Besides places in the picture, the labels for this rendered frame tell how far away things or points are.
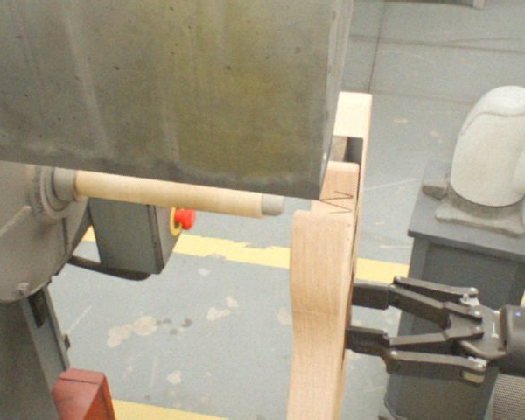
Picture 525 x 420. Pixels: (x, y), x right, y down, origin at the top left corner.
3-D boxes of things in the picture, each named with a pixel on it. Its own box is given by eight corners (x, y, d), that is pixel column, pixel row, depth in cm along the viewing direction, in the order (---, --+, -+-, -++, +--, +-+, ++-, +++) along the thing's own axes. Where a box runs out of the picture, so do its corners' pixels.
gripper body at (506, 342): (536, 398, 73) (444, 381, 75) (526, 342, 80) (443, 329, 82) (551, 346, 69) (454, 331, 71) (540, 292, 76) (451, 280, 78)
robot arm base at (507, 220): (428, 170, 160) (431, 150, 156) (528, 188, 154) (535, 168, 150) (415, 217, 146) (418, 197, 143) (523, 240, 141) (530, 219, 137)
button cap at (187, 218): (167, 233, 104) (164, 213, 101) (175, 216, 107) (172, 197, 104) (190, 236, 103) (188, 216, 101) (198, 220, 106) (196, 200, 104)
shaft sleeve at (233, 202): (94, 175, 68) (82, 201, 66) (84, 156, 65) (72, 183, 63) (268, 197, 65) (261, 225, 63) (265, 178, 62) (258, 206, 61)
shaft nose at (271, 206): (267, 199, 65) (262, 219, 63) (265, 185, 63) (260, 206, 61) (287, 201, 64) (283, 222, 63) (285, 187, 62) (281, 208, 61)
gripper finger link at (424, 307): (480, 319, 75) (484, 312, 76) (386, 283, 80) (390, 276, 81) (474, 346, 77) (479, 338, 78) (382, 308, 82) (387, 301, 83)
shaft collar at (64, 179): (79, 171, 69) (63, 208, 67) (64, 143, 65) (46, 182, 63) (98, 173, 69) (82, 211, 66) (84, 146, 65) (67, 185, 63)
